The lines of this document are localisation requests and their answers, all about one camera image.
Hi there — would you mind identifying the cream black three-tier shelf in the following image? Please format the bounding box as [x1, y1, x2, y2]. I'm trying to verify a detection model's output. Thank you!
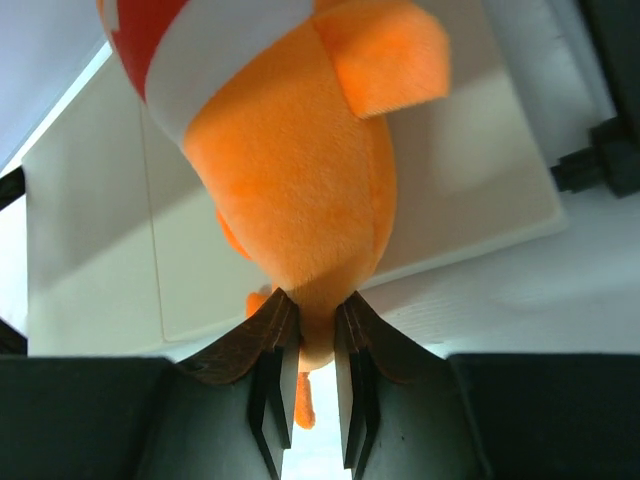
[1, 1, 639, 357]

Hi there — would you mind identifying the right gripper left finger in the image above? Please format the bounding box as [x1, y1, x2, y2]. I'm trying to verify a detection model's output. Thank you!
[135, 290, 298, 479]

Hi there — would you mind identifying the orange shark plush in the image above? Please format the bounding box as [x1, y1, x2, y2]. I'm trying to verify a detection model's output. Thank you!
[97, 1, 451, 429]

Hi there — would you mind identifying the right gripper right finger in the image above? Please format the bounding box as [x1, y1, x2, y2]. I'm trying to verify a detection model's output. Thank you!
[335, 293, 489, 479]

